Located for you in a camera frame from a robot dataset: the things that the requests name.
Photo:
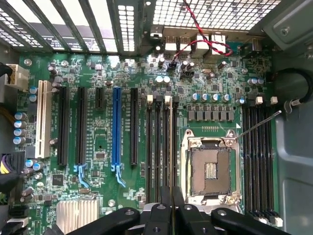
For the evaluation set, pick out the silver CPU socket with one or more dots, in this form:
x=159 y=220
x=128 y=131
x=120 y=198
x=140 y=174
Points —
x=210 y=166

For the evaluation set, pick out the short black expansion slot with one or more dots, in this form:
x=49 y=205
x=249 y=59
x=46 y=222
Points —
x=100 y=98

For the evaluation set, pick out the grey metal PC case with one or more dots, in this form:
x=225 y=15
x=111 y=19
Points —
x=293 y=159

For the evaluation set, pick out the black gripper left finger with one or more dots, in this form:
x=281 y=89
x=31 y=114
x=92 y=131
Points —
x=159 y=220

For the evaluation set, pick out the green motherboard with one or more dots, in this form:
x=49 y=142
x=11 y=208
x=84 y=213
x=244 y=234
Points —
x=102 y=137

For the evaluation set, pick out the white power connector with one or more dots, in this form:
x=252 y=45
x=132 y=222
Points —
x=19 y=73

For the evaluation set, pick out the silver rear port block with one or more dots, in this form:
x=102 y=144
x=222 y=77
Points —
x=218 y=42
x=202 y=45
x=171 y=44
x=184 y=44

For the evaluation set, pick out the long black expansion slot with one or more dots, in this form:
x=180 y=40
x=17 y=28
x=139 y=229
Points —
x=81 y=127
x=63 y=127
x=134 y=127

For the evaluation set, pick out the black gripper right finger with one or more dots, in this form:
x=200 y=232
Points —
x=188 y=220

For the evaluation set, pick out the white expansion slot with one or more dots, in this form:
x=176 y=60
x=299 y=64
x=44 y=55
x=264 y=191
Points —
x=40 y=122

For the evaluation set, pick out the blue expansion slot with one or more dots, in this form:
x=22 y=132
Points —
x=117 y=127

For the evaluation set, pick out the black main power connector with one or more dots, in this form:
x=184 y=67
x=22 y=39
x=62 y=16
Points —
x=17 y=161

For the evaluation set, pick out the thin metal locking lever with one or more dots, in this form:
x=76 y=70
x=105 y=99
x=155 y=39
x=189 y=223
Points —
x=259 y=125

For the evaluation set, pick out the silver finned heat sink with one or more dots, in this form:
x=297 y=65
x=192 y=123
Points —
x=78 y=215

